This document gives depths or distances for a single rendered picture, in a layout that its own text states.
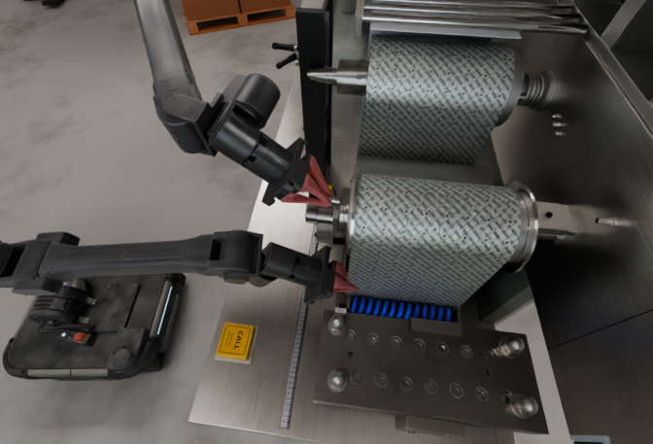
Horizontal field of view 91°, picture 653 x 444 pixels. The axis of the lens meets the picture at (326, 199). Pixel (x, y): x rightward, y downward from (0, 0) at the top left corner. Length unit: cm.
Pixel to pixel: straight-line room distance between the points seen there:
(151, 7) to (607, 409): 87
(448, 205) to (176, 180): 211
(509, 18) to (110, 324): 172
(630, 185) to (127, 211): 233
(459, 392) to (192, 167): 214
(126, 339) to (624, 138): 165
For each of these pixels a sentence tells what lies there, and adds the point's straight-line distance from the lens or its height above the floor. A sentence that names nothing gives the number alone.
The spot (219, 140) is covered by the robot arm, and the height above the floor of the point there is 140.
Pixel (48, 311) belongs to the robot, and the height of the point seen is 41.
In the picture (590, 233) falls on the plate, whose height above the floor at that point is 131.
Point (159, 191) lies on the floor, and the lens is 241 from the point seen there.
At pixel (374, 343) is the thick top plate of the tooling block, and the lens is 69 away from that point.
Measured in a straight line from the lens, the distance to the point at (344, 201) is 50.
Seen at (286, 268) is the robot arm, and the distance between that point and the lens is 58.
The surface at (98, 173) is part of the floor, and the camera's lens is 274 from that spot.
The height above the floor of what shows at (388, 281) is 112.
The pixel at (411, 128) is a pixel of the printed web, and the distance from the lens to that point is 64.
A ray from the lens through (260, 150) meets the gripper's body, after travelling 45.
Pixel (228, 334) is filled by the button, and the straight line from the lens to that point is 82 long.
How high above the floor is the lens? 169
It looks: 54 degrees down
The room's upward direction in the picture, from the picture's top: straight up
